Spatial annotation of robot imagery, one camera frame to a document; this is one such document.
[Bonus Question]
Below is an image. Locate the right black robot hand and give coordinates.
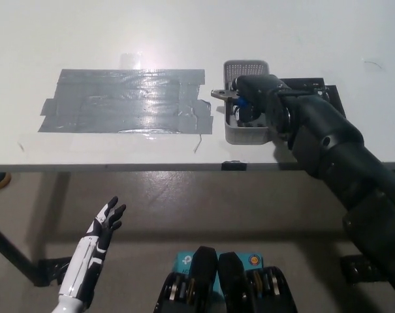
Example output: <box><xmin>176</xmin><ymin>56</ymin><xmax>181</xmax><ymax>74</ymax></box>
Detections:
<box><xmin>231</xmin><ymin>74</ymin><xmax>292</xmax><ymax>140</ymax></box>

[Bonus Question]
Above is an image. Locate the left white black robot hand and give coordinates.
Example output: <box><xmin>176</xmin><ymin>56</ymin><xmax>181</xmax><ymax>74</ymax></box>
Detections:
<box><xmin>58</xmin><ymin>196</ymin><xmax>127</xmax><ymax>306</ymax></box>

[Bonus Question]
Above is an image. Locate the blue handled plier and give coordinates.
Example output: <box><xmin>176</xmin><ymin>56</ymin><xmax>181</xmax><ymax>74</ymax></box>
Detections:
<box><xmin>210</xmin><ymin>88</ymin><xmax>247</xmax><ymax>110</ymax></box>

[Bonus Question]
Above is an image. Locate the grey perforated plastic container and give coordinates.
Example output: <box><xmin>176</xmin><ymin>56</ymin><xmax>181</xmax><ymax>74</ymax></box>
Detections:
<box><xmin>223</xmin><ymin>59</ymin><xmax>272</xmax><ymax>145</ymax></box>

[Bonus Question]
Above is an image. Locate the black tape area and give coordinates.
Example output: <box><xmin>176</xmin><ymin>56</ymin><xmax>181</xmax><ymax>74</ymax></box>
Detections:
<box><xmin>277</xmin><ymin>77</ymin><xmax>347</xmax><ymax>119</ymax></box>

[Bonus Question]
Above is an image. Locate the small black tape piece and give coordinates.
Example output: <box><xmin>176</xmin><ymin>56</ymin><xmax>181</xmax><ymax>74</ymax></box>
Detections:
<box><xmin>221</xmin><ymin>160</ymin><xmax>247</xmax><ymax>171</ymax></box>

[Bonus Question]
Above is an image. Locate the black diagonal table leg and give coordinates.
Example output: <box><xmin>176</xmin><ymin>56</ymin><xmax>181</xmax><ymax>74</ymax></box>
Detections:
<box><xmin>0</xmin><ymin>217</ymin><xmax>39</xmax><ymax>285</ymax></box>

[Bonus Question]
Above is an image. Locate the grey duct tape area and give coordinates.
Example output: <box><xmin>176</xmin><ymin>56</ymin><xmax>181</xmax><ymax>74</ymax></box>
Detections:
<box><xmin>37</xmin><ymin>68</ymin><xmax>215</xmax><ymax>135</ymax></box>

